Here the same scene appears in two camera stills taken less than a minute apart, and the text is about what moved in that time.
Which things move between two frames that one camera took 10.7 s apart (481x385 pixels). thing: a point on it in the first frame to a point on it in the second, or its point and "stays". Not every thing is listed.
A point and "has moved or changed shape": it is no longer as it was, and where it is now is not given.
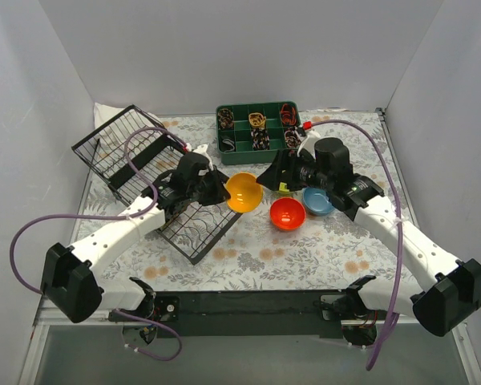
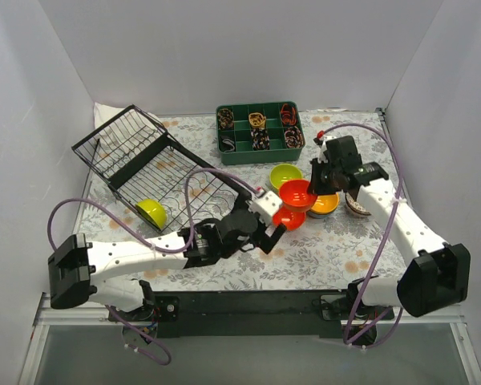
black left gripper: (207, 187) to (260, 233)
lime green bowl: (283, 187) has moved or changed shape
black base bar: (247, 314) stays
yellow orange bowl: (245, 192) to (325, 203)
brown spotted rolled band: (225, 119) stays
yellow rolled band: (256, 119) stays
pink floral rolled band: (293, 139) stays
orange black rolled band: (288, 114) stays
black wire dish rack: (130, 152) stays
